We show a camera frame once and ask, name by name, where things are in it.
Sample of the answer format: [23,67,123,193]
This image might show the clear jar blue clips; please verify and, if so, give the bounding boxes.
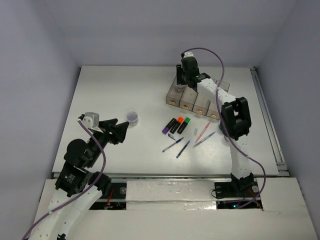
[175,84,186,93]

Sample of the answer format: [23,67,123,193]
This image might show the clear jar purple clips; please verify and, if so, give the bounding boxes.
[126,111,139,126]

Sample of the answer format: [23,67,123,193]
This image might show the orange cap highlighter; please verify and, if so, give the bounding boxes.
[170,117,184,134]

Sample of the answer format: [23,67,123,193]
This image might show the green cap highlighter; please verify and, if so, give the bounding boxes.
[177,117,191,134]

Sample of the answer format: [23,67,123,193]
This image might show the purple cap highlighter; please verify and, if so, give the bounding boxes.
[161,118,177,135]

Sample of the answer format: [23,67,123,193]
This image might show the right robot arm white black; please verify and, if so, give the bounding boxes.
[176,51,257,199]

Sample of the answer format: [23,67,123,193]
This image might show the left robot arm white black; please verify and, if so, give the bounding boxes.
[29,112,130,240]

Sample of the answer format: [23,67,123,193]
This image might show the clear four-compartment organizer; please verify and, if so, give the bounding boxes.
[165,77,220,120]

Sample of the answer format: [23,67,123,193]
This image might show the red pen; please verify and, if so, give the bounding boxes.
[195,122,211,143]

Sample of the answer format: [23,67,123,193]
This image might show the blue pen left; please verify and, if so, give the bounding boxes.
[162,137,185,153]

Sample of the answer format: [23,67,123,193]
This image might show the blue pen middle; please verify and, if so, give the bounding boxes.
[176,140,191,159]

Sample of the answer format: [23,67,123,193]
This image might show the clear blue pen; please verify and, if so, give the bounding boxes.
[192,131,216,148]

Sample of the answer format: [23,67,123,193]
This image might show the white foam board front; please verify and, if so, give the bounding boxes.
[32,177,318,240]

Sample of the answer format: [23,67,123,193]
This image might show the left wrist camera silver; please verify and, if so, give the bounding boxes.
[80,112,100,129]

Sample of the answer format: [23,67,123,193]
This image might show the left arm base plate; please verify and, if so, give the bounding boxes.
[101,182,127,202]

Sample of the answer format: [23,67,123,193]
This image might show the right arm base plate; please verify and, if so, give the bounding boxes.
[213,181,259,199]

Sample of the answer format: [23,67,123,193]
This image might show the aluminium rail right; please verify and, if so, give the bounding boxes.
[250,67,290,177]

